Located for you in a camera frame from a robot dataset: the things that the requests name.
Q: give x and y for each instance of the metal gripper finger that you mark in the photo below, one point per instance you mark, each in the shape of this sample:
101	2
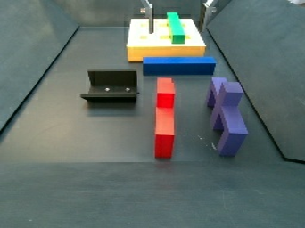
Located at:
209	10
148	10

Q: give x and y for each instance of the blue bar block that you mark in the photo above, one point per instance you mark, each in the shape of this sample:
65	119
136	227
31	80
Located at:
157	66

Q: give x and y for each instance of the yellow slotted board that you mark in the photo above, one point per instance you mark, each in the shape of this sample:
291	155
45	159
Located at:
156	45

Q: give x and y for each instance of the green bar block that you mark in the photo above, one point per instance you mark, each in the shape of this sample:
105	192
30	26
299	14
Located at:
176	29

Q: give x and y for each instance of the purple cross block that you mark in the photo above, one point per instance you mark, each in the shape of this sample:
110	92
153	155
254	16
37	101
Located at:
224	97

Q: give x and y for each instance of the red stepped block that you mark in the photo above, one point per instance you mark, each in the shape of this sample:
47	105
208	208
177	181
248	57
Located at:
165	126

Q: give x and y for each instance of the black angle bracket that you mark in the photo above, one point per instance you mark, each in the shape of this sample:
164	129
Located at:
112	84

